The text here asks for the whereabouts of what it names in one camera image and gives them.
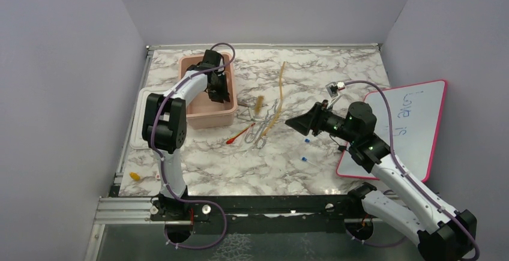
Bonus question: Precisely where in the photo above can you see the tan bristle test-tube brush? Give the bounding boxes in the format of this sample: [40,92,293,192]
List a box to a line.
[253,95,264,116]

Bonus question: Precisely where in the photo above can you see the pink framed whiteboard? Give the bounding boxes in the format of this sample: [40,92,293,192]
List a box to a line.
[336,80,447,182]

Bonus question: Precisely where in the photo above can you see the pink plastic bin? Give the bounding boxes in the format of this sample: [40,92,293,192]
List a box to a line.
[179,52,238,130]

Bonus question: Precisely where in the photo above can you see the white clay triangle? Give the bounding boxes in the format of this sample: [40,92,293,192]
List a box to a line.
[236,107,256,122]

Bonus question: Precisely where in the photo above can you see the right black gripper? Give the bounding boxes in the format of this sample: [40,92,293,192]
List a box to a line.
[286,99,358,143]

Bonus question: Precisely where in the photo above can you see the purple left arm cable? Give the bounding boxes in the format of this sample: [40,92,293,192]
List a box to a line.
[149,43,236,251]

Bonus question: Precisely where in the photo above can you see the yellow rubber tube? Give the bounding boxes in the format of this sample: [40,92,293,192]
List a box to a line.
[262,61,286,137]

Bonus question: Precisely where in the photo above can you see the yellow pipette bulb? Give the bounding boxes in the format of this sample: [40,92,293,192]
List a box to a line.
[129,172,141,181]

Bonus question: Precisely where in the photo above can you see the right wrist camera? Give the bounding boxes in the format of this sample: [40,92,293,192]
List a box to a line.
[325,82,345,98]

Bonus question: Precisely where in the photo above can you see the red plastic spoon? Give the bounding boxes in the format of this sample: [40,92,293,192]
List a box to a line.
[226,122,256,145]

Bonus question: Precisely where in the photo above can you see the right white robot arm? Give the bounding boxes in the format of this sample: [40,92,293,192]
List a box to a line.
[285,101,480,260]

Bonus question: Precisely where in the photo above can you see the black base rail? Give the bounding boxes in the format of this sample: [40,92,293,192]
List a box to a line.
[141,183,376,235]

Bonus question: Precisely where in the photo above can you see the blue capped test tube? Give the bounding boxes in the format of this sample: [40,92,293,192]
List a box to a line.
[301,157,319,167]
[304,139,322,147]

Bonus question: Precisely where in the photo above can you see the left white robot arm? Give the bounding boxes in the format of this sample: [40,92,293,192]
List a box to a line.
[141,48,235,220]

